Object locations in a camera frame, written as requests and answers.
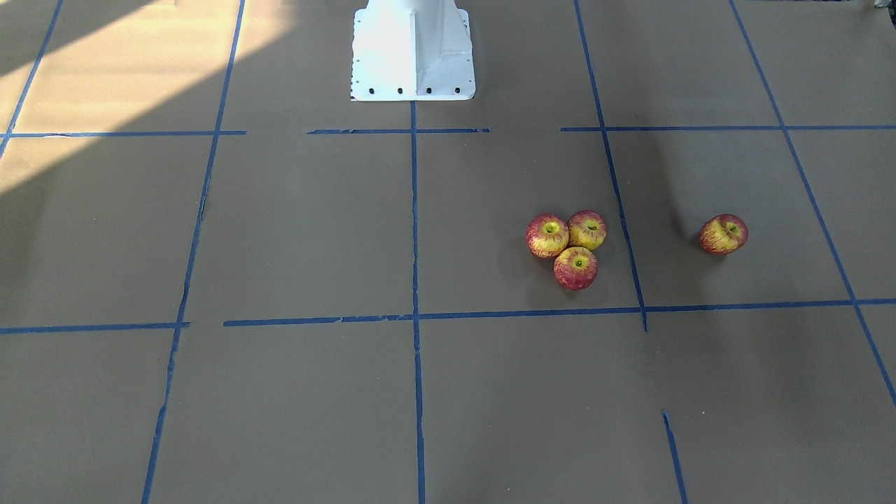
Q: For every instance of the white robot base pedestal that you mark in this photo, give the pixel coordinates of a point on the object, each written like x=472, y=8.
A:
x=412, y=50

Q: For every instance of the red yellow apple front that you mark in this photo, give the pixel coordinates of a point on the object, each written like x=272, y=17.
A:
x=575, y=268

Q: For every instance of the red yellow apple back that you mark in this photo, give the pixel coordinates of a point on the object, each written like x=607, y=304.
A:
x=587, y=229

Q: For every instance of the red yellow lone apple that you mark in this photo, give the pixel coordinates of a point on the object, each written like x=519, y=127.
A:
x=723, y=234

